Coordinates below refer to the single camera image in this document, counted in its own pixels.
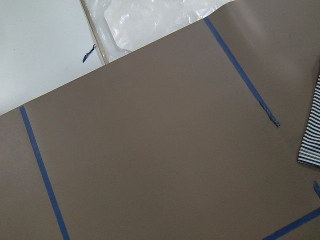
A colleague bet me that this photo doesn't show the navy white striped polo shirt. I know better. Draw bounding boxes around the navy white striped polo shirt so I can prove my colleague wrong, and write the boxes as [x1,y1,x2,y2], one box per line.
[297,77,320,168]

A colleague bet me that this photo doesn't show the clear plastic bag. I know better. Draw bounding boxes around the clear plastic bag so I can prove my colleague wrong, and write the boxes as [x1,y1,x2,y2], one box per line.
[80,0,228,65]

